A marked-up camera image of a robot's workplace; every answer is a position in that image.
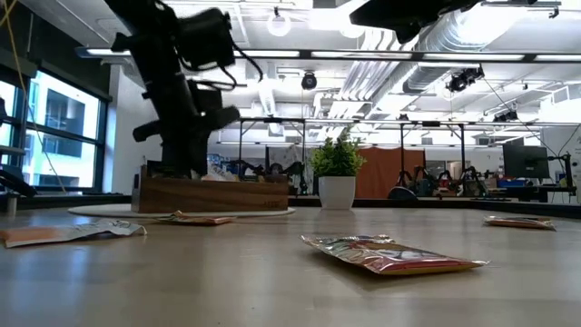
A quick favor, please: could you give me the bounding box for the black computer monitor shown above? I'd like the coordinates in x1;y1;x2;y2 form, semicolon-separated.
502;144;551;180

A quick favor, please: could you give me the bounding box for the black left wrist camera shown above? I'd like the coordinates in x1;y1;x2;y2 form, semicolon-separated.
178;7;238;73

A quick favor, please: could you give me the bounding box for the yellow red mango tea packet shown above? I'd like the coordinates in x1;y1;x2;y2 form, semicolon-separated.
300;233;491;277

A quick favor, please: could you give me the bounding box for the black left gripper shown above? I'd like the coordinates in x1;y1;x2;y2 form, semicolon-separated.
131;72;241;178

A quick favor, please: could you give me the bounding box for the white printed tea packet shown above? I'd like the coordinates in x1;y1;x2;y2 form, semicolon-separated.
201;163;241;183

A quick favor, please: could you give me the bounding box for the white ring ceiling lamp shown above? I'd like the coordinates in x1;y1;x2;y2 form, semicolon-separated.
266;11;292;38

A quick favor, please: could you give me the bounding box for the black ceiling camera rig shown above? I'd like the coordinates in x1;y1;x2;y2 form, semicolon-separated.
447;66;486;94

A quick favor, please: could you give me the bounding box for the orange partition screen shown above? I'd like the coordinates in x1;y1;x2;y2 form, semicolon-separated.
355;146;427;200

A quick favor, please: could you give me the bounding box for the black ceiling camera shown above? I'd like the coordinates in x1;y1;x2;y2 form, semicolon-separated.
300;70;319;91

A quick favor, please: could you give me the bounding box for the wooden tea box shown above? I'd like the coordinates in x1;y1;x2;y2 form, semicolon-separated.
131;159;291;214

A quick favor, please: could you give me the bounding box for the orange green tea packet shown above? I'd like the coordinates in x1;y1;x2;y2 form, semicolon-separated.
157;210;237;227

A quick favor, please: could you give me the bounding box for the white orange tea packet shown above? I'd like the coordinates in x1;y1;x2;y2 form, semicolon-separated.
0;220;148;250

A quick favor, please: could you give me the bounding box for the white woven round placemat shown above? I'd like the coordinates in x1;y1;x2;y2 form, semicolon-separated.
67;203;296;219

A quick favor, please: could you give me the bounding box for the green plant in white pot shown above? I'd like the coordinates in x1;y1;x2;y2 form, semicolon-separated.
310;131;367;211

